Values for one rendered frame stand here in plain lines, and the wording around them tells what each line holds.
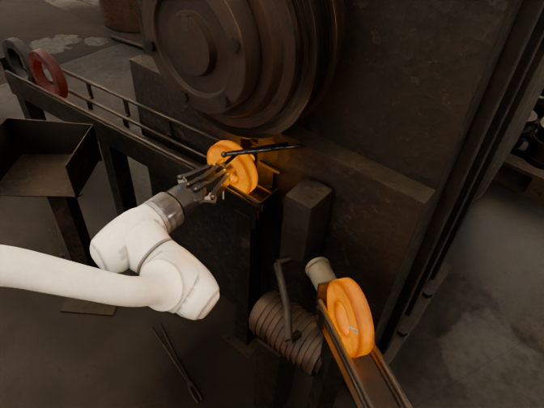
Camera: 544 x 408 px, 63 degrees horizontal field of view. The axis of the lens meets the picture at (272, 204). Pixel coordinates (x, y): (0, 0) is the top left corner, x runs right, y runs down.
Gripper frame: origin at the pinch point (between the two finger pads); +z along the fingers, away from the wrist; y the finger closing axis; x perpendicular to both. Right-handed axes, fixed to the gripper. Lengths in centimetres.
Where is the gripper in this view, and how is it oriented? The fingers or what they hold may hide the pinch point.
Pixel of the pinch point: (231, 163)
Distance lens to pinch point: 116.6
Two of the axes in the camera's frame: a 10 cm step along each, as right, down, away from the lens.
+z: 6.2, -5.4, 5.7
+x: 0.2, -7.1, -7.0
